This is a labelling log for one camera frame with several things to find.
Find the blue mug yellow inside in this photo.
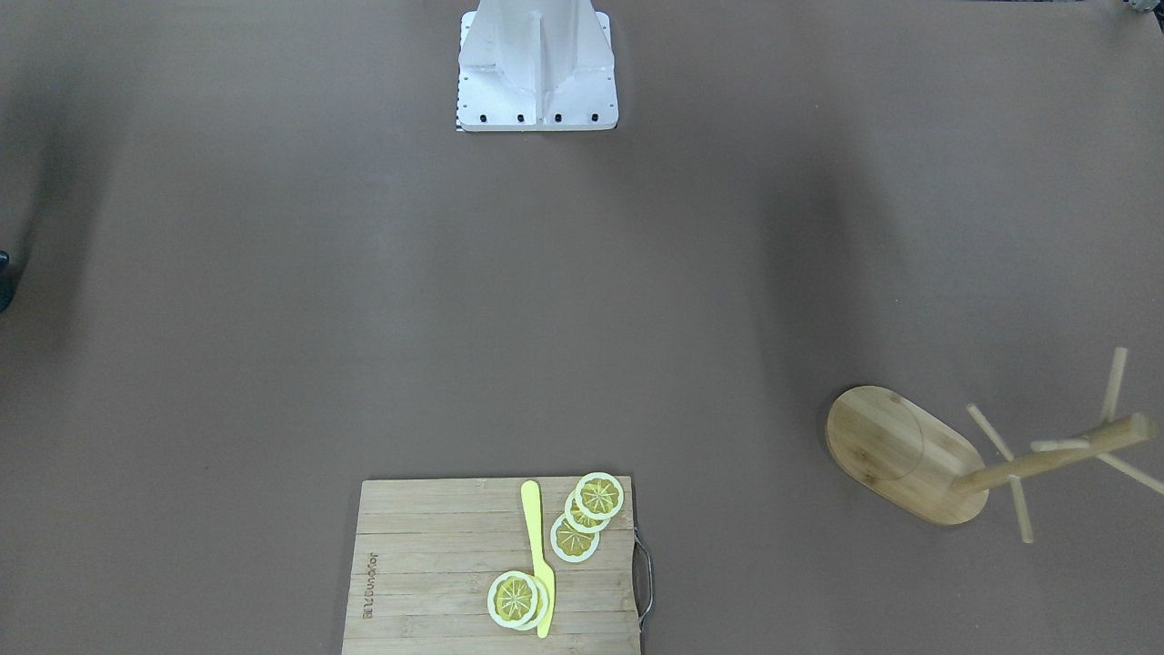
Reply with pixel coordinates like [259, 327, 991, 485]
[0, 250, 15, 312]

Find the wooden cup storage rack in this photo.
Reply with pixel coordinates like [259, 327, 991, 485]
[826, 347, 1161, 544]

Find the lemon slice top outer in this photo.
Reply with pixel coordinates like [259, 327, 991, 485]
[574, 472, 627, 521]

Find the yellow plastic knife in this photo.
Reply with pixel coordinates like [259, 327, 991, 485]
[520, 479, 558, 639]

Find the lemon slice middle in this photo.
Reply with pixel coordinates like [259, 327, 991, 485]
[565, 490, 610, 534]

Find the lemon slice lower of three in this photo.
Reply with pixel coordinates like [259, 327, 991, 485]
[551, 514, 599, 563]

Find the lemon slice under front one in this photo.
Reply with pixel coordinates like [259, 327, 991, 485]
[514, 577, 552, 631]

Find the bamboo cutting board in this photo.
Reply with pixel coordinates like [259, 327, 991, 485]
[342, 474, 654, 654]

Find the lemon slice front by knife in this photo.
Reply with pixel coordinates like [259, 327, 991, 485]
[487, 569, 537, 631]

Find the white metal mount base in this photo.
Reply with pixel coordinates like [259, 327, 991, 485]
[455, 1, 619, 133]

